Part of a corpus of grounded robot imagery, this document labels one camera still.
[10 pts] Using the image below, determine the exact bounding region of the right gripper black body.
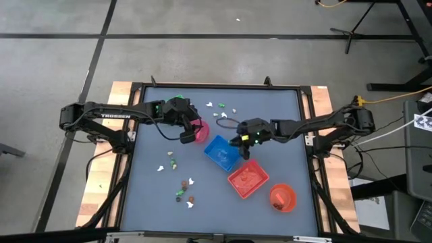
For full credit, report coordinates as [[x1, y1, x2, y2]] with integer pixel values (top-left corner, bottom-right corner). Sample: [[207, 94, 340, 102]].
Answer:
[[236, 117, 273, 146]]

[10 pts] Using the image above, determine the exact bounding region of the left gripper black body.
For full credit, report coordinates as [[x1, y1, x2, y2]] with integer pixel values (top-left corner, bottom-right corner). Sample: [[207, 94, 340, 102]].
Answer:
[[163, 97, 200, 132]]

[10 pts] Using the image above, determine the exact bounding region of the pink plastic bowl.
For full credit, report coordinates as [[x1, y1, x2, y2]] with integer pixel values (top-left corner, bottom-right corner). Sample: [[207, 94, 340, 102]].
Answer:
[[190, 118, 211, 144]]

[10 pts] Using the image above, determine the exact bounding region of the green plastic basket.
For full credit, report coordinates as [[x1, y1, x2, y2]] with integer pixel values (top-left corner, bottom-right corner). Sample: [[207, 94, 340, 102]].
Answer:
[[154, 94, 186, 113]]

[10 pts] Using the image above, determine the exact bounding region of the blue plastic basket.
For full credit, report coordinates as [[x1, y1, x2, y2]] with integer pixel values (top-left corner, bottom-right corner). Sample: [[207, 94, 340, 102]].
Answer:
[[203, 134, 243, 173]]

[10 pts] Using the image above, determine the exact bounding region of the red plastic basket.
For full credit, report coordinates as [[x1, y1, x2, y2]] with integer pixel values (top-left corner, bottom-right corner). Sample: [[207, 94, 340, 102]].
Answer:
[[227, 159, 271, 200]]

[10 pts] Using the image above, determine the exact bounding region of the orange plastic bowl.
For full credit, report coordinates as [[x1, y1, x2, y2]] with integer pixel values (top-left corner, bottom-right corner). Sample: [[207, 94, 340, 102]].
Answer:
[[269, 183, 298, 213]]

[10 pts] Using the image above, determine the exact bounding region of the wooden table side board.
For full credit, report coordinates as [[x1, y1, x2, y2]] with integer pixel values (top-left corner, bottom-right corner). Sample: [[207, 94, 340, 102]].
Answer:
[[302, 86, 361, 234], [76, 80, 141, 227]]

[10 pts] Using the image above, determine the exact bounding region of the black tripod stand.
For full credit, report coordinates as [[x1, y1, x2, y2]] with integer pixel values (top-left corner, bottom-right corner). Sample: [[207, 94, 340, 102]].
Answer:
[[329, 0, 377, 55]]

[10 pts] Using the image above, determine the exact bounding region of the grey cabinet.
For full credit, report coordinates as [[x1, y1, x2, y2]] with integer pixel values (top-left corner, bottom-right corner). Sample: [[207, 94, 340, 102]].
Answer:
[[403, 99, 432, 203]]

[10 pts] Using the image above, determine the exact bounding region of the printed marker tag paper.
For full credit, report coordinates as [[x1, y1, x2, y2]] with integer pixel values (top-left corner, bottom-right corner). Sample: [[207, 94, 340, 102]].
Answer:
[[413, 113, 432, 132]]

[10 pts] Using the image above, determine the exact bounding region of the black chair leg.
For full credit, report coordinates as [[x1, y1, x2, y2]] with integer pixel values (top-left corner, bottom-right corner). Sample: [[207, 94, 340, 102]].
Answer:
[[0, 143, 26, 158]]

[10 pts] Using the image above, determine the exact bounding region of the black keyboard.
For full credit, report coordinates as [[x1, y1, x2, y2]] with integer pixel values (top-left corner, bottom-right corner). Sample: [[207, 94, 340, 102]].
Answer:
[[410, 198, 432, 243]]

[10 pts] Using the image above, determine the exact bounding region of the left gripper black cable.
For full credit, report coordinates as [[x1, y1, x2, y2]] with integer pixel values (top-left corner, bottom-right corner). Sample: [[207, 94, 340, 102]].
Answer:
[[148, 116, 203, 141]]

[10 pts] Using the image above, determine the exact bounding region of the black table frame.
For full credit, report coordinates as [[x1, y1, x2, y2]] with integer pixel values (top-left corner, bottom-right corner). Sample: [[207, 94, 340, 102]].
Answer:
[[76, 76, 360, 243]]

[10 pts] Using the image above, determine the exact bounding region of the yellow extension cord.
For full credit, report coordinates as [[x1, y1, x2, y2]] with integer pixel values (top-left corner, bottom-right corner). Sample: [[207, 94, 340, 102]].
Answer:
[[352, 86, 432, 106]]

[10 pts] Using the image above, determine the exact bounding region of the white cable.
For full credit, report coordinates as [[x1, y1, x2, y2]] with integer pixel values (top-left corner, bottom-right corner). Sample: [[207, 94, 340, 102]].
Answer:
[[350, 107, 432, 148]]

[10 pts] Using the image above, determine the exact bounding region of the black desk leg frame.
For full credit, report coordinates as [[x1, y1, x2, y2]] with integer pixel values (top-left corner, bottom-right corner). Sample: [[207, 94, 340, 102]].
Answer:
[[367, 0, 432, 92]]

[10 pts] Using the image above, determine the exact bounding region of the thin yellow cable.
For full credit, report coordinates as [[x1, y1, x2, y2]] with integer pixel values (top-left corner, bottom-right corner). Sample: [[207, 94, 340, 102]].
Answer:
[[315, 0, 348, 9]]

